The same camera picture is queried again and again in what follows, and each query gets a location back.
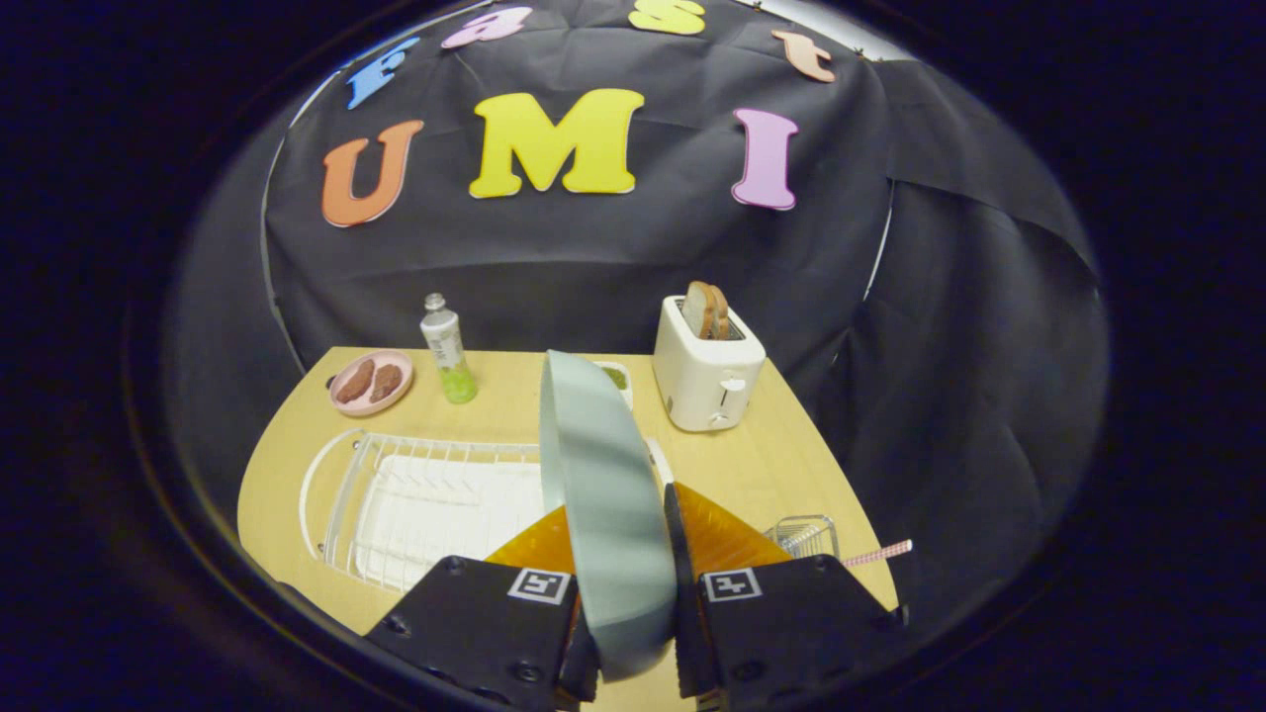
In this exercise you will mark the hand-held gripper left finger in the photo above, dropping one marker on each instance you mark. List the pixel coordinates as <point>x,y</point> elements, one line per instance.
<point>475,633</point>

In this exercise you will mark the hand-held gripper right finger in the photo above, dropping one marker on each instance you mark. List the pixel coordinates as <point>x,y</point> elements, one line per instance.
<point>791,633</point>

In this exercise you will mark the light green plate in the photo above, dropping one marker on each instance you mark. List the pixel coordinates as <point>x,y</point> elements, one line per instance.
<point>608,514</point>

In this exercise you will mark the pink plate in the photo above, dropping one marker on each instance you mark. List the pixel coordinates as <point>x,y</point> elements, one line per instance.
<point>371,405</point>

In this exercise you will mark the brown meat piece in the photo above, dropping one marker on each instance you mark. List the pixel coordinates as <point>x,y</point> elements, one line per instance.
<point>386,382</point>
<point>355,382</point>

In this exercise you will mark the white toaster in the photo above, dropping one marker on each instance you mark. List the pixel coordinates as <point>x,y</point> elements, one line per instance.
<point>702,381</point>

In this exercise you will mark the clear bottle with green liquid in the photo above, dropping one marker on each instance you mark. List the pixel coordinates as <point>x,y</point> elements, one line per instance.
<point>450,351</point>

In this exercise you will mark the white divided food tray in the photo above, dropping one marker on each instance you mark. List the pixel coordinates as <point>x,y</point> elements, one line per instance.
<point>620,386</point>

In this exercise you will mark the brown bread slice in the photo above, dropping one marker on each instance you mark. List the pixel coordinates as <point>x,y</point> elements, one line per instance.
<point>697,309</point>
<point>721,314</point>

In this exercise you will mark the black backdrop cloth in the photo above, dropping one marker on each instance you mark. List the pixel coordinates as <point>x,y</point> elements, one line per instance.
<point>593,257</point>

